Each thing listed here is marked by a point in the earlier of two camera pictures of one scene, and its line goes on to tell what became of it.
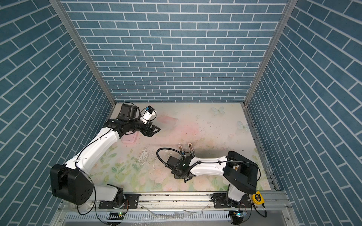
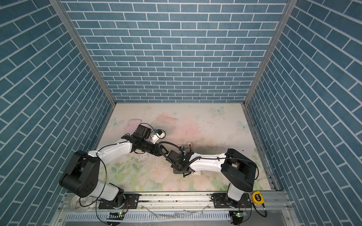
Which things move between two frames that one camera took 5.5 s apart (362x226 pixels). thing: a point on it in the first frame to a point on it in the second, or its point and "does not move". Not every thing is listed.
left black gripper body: (137, 125) to (149, 147)
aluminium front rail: (264, 209) does not move
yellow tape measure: (258, 198) does not move
